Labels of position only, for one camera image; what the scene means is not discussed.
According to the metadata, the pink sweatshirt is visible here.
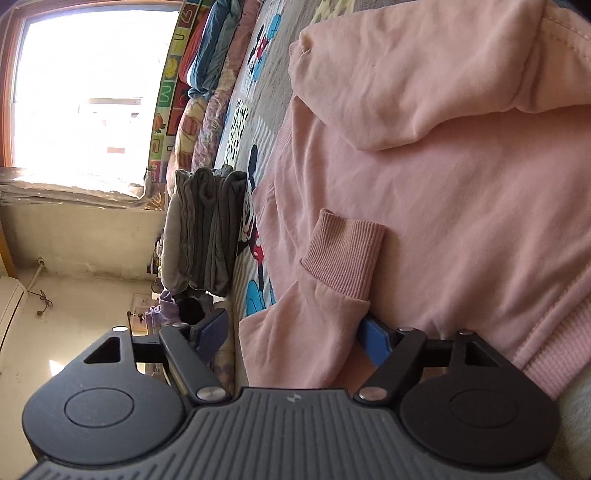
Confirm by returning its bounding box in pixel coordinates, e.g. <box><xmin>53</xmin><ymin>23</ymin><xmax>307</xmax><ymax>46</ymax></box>
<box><xmin>238</xmin><ymin>0</ymin><xmax>591</xmax><ymax>411</ymax></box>

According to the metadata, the window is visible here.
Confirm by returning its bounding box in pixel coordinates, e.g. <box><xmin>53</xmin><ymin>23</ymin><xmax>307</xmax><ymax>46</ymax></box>
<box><xmin>0</xmin><ymin>0</ymin><xmax>185</xmax><ymax>171</ymax></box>

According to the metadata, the pale curtain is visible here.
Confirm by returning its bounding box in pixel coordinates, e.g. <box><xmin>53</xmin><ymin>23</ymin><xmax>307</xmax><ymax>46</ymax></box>
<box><xmin>0</xmin><ymin>168</ymin><xmax>164</xmax><ymax>210</ymax></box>

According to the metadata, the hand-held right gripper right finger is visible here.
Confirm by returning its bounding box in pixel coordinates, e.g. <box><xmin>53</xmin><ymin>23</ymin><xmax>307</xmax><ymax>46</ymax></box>
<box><xmin>355</xmin><ymin>314</ymin><xmax>506</xmax><ymax>402</ymax></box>

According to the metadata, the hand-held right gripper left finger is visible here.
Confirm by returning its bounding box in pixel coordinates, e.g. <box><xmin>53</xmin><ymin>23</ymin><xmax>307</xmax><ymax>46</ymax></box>
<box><xmin>83</xmin><ymin>308</ymin><xmax>232</xmax><ymax>404</ymax></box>

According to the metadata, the beige wall board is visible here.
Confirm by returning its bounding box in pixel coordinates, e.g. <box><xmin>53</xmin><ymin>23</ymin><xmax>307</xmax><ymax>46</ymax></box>
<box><xmin>131</xmin><ymin>293</ymin><xmax>160</xmax><ymax>319</ymax></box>

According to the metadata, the colourful alphabet wall panel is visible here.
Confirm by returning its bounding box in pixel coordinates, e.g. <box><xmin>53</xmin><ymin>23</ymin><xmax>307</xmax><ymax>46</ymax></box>
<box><xmin>148</xmin><ymin>0</ymin><xmax>213</xmax><ymax>185</ymax></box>

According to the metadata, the white air conditioner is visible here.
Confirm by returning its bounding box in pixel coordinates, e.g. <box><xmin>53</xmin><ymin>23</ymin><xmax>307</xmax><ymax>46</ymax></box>
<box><xmin>0</xmin><ymin>274</ymin><xmax>26</xmax><ymax>370</ymax></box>

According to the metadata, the red white blue folded quilt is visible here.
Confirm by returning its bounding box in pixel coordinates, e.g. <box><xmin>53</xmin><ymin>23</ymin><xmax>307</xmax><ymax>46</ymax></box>
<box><xmin>178</xmin><ymin>0</ymin><xmax>245</xmax><ymax>100</ymax></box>

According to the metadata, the pile of small desk things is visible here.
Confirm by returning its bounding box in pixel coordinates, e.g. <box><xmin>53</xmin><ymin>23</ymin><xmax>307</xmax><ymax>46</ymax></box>
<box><xmin>147</xmin><ymin>233</ymin><xmax>163</xmax><ymax>280</ymax></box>

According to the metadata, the black cable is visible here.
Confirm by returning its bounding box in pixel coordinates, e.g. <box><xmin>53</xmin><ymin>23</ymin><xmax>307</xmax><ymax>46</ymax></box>
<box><xmin>28</xmin><ymin>258</ymin><xmax>52</xmax><ymax>319</ymax></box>

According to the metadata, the stack of grey folded clothes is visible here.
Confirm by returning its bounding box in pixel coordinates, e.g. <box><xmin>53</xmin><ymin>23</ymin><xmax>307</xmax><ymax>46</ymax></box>
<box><xmin>159</xmin><ymin>165</ymin><xmax>247</xmax><ymax>298</ymax></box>

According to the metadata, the stack of floral folded clothes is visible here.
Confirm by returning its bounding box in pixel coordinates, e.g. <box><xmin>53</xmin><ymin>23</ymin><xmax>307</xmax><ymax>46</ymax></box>
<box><xmin>145</xmin><ymin>288</ymin><xmax>241</xmax><ymax>388</ymax></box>

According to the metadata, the cartoon mouse printed blanket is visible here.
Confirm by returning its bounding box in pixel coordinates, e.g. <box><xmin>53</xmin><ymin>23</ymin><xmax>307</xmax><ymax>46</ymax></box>
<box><xmin>212</xmin><ymin>0</ymin><xmax>591</xmax><ymax>467</ymax></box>

